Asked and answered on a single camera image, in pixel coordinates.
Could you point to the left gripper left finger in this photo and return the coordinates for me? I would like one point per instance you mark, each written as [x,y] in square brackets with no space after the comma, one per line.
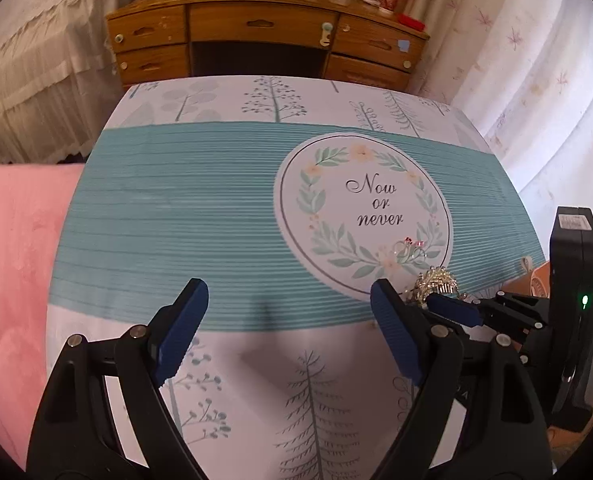
[74,435]

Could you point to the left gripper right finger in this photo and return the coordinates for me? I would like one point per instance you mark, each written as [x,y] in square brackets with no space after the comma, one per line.
[476,414]

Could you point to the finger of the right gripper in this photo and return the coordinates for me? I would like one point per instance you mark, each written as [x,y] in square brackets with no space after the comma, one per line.
[517,304]
[454,309]

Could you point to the pink plastic tray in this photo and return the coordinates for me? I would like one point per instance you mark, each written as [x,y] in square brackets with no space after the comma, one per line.
[536,283]

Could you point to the right hand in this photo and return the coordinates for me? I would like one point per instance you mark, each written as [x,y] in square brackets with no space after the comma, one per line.
[564,442]

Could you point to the tree print tablecloth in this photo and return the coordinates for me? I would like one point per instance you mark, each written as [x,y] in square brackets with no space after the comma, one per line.
[289,197]

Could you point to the pink fluffy blanket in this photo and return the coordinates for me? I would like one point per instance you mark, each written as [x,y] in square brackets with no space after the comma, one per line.
[34,200]

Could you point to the white floral curtain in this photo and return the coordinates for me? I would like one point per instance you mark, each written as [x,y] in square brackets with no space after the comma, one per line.
[522,72]

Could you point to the red box on desk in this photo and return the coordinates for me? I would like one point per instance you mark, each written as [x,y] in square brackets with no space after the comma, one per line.
[410,22]

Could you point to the white lace cover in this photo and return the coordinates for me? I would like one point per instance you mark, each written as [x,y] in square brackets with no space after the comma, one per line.
[58,82]

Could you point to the wooden desk with drawers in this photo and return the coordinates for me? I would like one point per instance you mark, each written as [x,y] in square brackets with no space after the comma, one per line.
[341,40]

